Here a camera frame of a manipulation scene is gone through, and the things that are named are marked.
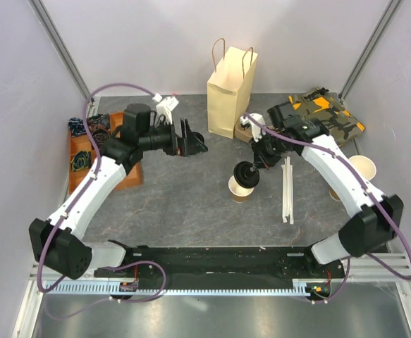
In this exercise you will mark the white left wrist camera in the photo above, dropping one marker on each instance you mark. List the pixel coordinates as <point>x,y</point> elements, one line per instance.
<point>164,108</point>

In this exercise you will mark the slotted cable duct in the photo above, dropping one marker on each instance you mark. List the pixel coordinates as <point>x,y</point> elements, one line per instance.
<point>116,288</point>

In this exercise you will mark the brown patterned rolled cloth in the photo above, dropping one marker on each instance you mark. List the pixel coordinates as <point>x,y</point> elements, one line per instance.
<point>100,136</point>

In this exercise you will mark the blue patterned rolled cloth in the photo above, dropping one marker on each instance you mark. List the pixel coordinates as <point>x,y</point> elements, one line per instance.
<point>77,127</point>

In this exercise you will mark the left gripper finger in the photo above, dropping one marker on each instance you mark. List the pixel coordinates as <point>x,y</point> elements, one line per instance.
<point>193,144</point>
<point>184,129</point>

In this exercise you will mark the brown cardboard cup carrier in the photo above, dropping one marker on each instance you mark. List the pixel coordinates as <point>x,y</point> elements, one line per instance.
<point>243,133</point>

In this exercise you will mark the beige paper bag with handles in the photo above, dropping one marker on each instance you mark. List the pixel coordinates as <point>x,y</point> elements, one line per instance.
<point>229,88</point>

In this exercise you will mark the black plastic cup lid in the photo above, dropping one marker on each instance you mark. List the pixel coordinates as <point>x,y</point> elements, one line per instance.
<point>246,174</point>

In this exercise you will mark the orange compartment tray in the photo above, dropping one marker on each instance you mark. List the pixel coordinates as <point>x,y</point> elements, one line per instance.
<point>83,143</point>

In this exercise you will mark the dark patterned rolled cloth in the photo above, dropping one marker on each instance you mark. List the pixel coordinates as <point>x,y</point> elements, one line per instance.
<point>99,121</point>

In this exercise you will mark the camouflage folded cloth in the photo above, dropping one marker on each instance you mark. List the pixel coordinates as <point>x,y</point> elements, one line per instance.
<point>320,104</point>

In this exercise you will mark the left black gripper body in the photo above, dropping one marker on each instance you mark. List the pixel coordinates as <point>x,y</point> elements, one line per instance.
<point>178,145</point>

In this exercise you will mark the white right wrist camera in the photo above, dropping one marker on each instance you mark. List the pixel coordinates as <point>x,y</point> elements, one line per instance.
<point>256,123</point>

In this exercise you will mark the blue yellow rolled cloth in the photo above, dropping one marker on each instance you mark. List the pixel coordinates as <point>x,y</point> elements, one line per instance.
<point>80,161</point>

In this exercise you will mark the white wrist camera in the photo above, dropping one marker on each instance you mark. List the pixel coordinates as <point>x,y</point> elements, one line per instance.
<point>256,123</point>
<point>164,108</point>

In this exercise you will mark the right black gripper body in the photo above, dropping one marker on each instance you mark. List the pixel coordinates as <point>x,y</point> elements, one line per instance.
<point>269,150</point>

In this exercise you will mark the single brown paper cup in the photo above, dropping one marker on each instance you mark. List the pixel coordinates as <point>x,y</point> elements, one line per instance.
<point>239,194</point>

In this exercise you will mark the stack of paper cups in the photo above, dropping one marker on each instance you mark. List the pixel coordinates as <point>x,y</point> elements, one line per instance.
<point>365,167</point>

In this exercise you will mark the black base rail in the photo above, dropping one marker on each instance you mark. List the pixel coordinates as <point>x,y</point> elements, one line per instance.
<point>222,267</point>

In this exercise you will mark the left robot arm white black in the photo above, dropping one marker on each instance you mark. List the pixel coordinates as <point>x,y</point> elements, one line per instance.
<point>57,241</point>

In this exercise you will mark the white wrapped straw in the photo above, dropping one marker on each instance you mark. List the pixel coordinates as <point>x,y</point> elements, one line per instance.
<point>290,190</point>
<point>286,189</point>

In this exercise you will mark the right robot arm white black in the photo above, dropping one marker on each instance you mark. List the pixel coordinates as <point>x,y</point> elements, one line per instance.
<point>374,217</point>

